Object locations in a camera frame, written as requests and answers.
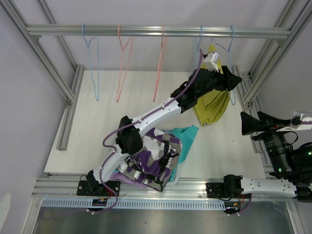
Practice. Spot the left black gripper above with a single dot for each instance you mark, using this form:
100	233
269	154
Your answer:
230	81

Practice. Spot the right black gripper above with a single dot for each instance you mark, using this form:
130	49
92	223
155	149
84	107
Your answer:
250	124

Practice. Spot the olive yellow trousers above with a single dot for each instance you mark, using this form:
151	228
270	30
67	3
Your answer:
210	107

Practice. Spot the teal trousers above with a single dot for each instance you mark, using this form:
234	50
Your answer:
187	136

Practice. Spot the pink wire hanger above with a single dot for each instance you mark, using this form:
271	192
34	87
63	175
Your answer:
126	52
160	62

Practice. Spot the purple white patterned trousers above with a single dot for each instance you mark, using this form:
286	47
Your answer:
153	165

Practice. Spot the light blue wire hanger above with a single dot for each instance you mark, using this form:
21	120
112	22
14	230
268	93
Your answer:
92	47

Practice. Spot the lilac purple trousers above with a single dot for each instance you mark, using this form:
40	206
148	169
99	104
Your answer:
122	177

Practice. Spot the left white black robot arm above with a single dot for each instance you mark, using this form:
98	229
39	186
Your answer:
131	130

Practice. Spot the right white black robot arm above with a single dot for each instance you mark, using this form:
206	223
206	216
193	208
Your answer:
292	168

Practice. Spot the white plastic basket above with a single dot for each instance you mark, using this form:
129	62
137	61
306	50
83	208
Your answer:
175	175

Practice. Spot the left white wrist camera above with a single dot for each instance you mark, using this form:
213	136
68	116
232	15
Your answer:
210	61

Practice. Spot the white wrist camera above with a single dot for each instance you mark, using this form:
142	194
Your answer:
210	61
300	121

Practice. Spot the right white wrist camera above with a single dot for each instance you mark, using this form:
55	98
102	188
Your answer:
300	121

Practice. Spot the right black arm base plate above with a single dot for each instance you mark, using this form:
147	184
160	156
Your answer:
220	191

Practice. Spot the aluminium hanging rail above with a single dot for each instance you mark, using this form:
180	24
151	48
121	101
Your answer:
157	31

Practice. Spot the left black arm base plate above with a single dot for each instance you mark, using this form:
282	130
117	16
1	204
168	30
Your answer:
86	189

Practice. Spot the white slotted cable duct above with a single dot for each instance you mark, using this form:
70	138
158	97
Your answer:
134	204

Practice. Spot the aluminium frame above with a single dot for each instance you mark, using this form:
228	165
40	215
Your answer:
52	128

